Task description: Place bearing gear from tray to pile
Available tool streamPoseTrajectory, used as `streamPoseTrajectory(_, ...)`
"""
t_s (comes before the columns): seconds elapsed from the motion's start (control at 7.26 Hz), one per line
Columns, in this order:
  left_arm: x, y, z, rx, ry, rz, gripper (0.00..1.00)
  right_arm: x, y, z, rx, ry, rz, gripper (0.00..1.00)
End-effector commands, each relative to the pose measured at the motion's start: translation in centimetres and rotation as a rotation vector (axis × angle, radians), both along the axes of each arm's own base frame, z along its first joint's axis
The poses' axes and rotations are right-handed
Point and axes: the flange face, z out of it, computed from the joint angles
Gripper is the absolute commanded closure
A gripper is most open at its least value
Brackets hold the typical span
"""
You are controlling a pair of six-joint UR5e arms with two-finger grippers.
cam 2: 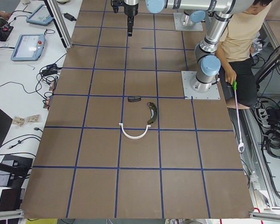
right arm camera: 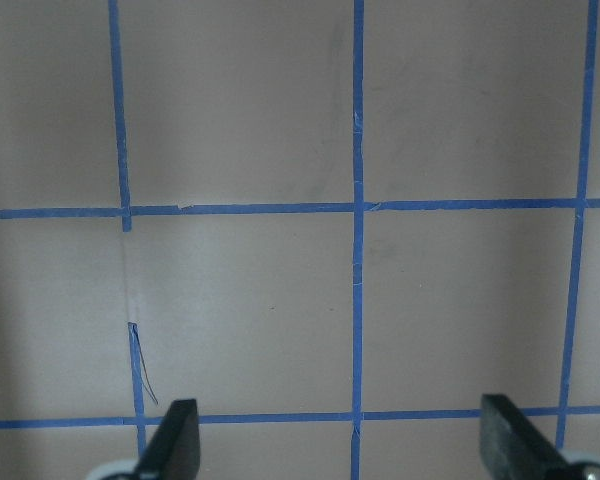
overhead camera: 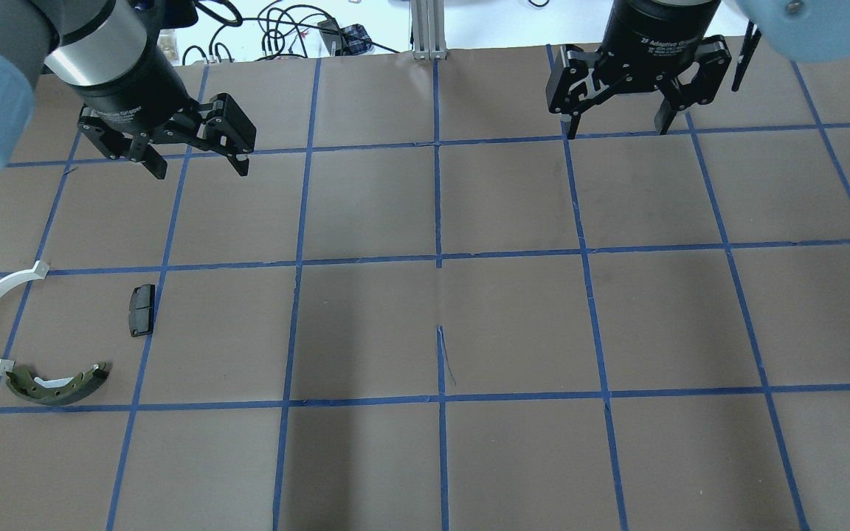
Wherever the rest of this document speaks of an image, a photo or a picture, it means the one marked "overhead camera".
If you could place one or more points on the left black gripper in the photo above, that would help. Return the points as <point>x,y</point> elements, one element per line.
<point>132,80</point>

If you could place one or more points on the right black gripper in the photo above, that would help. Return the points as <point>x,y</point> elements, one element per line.
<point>654,29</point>

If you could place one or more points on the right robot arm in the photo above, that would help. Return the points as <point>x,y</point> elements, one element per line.
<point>803,31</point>

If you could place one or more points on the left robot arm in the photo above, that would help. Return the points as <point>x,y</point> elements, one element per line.
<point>63,38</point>

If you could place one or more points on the black brake pad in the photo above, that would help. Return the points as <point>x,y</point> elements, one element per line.
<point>141,310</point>

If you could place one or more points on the olive green brake shoe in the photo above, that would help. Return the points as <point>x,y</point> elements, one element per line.
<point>58,392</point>

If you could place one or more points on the aluminium frame post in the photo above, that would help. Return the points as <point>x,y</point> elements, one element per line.
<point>428,37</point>

